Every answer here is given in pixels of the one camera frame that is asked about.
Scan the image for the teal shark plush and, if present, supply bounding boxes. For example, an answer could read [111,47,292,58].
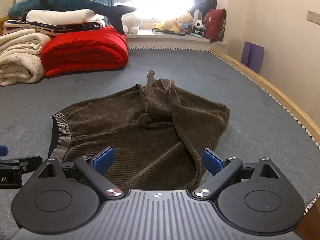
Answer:
[8,0,137,34]

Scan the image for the panda plush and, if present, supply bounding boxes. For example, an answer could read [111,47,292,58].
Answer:
[193,19,207,37]

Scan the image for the brown corduroy pants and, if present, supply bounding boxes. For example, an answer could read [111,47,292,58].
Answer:
[49,70,231,193]

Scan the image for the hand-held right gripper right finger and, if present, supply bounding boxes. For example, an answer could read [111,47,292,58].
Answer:
[192,148,281,201]

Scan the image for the red folded quilt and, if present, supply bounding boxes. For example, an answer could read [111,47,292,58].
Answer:
[40,25,129,79]

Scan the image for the wooden bed frame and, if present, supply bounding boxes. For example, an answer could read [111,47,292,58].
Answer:
[0,16,320,240]

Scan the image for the cream folded blanket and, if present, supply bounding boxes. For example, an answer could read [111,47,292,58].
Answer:
[0,27,54,87]

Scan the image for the red floral cushion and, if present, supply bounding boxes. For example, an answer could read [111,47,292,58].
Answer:
[204,8,227,43]

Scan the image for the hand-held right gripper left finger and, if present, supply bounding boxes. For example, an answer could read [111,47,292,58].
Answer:
[37,147,124,200]

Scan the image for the white plush toy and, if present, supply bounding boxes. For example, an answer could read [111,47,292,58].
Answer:
[122,12,142,34]

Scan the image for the white window sill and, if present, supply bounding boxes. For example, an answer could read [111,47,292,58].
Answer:
[126,29,227,46]

